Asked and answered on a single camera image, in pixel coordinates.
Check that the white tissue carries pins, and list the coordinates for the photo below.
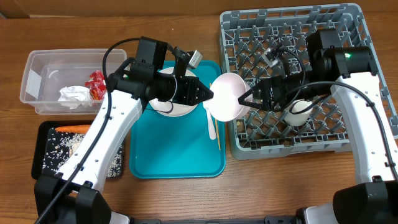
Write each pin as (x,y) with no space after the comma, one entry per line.
(74,96)

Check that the wooden chopstick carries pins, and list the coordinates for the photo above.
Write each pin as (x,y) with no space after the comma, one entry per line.
(217,135)

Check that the clear plastic bin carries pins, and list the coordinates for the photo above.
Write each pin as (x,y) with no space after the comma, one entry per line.
(48,71)

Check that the grey dish rack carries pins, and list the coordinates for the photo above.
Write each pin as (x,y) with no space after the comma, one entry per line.
(245,34)

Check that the white plastic fork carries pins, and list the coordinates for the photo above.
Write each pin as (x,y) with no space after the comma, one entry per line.
(211,127)

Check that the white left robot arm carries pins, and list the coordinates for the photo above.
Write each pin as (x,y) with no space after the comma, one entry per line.
(158,71)

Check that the bowl with food scraps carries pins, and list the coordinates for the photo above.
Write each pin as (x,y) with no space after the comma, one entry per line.
(224,105)

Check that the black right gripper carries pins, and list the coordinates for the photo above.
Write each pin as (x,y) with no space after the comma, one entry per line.
(282,84)

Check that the orange carrot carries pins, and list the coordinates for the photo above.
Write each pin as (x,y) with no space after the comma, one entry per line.
(80,129)

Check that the pink plate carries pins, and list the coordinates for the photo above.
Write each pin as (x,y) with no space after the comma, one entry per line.
(170,109)

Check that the spilled rice and peanuts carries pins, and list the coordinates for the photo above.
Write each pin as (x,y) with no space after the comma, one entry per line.
(60,146)

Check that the black tray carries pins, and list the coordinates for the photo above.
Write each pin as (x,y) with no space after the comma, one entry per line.
(36,170)

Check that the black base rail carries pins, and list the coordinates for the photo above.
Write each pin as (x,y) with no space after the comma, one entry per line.
(265,220)

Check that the white small cup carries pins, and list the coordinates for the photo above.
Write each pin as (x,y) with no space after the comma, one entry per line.
(298,112)

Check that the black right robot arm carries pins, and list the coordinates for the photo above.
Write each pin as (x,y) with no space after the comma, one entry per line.
(350,76)

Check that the teal plastic tray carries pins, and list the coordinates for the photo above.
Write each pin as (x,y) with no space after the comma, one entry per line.
(167,147)

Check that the red snack wrapper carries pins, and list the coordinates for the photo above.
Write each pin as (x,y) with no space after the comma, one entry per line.
(96,85)

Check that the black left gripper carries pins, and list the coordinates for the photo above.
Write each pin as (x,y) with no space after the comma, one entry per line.
(191,98)

